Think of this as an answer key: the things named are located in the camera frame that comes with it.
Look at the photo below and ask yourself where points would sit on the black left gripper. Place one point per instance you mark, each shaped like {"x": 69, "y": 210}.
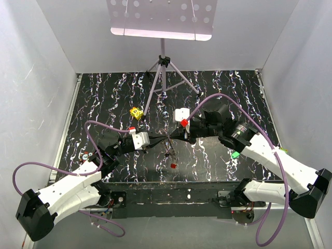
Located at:
{"x": 154, "y": 141}

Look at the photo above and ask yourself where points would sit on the lilac music stand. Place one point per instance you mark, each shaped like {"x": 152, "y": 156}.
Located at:
{"x": 181, "y": 20}

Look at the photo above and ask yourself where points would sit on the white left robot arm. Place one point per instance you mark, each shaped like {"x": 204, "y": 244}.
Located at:
{"x": 39, "y": 211}

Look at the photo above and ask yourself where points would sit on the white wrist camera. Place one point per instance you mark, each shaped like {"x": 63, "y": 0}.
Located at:
{"x": 180, "y": 115}
{"x": 140, "y": 139}

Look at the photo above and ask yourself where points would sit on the green toy block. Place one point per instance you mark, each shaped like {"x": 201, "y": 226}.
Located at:
{"x": 284, "y": 150}

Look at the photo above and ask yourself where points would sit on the red owl toy block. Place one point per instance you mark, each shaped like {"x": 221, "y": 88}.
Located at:
{"x": 85, "y": 156}

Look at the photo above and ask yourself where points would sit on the red tag key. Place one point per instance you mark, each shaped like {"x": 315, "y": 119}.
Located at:
{"x": 173, "y": 165}

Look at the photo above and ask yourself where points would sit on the metal key ring disc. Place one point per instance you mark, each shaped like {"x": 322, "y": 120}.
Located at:
{"x": 170, "y": 151}

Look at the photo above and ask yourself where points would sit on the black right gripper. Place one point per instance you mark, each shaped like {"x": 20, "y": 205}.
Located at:
{"x": 177, "y": 134}

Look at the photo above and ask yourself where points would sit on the yellow toy block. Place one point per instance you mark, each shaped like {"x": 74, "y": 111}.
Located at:
{"x": 136, "y": 113}

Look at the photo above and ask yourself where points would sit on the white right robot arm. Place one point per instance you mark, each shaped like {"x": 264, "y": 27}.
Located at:
{"x": 307, "y": 187}

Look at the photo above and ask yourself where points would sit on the green tag key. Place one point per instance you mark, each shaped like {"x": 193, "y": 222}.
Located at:
{"x": 235, "y": 155}

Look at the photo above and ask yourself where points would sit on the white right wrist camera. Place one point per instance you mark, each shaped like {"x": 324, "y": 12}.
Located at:
{"x": 180, "y": 115}

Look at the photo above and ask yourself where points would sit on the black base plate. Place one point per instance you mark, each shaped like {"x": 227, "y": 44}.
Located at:
{"x": 188, "y": 199}

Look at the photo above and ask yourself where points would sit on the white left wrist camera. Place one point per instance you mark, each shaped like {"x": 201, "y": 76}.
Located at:
{"x": 140, "y": 139}

